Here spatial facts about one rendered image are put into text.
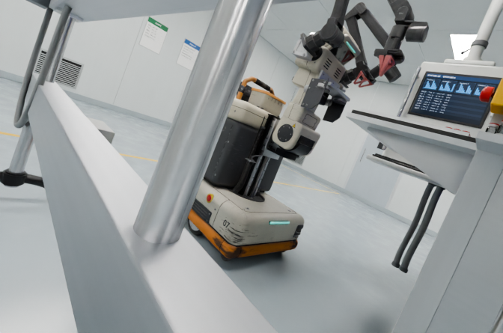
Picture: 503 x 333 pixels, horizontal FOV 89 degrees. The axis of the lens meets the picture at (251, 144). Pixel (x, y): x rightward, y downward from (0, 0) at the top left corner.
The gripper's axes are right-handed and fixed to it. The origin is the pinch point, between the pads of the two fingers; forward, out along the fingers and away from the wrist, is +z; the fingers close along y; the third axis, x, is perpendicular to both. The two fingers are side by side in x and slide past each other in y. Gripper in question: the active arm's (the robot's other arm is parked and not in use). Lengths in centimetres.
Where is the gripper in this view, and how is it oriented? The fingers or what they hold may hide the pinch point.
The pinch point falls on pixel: (381, 74)
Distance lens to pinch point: 119.7
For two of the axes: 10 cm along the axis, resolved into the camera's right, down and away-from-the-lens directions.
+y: 6.6, 2.9, -6.9
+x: 6.6, 2.2, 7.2
